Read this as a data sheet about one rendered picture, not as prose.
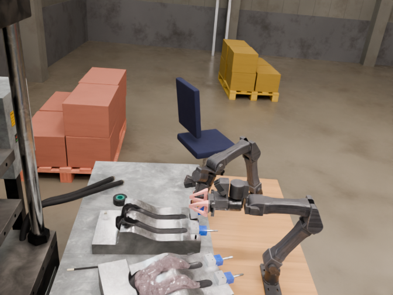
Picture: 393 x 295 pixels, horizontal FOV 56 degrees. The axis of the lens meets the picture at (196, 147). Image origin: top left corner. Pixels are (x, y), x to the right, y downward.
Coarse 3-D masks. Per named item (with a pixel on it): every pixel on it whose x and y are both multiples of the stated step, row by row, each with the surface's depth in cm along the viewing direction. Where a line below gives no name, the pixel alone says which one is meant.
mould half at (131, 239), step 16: (144, 208) 186; (160, 208) 192; (176, 208) 192; (112, 224) 181; (160, 224) 180; (176, 224) 181; (96, 240) 170; (112, 240) 171; (128, 240) 168; (144, 240) 169; (160, 240) 170; (176, 240) 170; (192, 240) 171
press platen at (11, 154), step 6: (0, 150) 150; (6, 150) 151; (12, 150) 151; (0, 156) 146; (6, 156) 146; (12, 156) 152; (0, 162) 142; (6, 162) 146; (12, 162) 152; (0, 168) 140; (6, 168) 146; (0, 174) 140
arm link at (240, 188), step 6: (234, 180) 143; (240, 180) 143; (234, 186) 139; (240, 186) 139; (246, 186) 140; (234, 192) 140; (240, 192) 140; (246, 192) 141; (234, 198) 141; (240, 198) 142; (246, 198) 142; (246, 204) 142; (246, 210) 142; (252, 210) 141; (258, 210) 141
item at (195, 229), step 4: (192, 224) 177; (196, 224) 177; (192, 228) 174; (196, 228) 174; (200, 228) 177; (204, 228) 177; (192, 232) 175; (196, 232) 175; (200, 232) 175; (204, 232) 175
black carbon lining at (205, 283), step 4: (192, 264) 162; (196, 264) 163; (200, 264) 163; (188, 268) 159; (192, 268) 160; (196, 268) 160; (136, 272) 152; (128, 276) 145; (132, 276) 151; (132, 280) 149; (204, 280) 154; (208, 280) 154; (132, 284) 148; (200, 284) 152; (204, 284) 153; (208, 284) 153
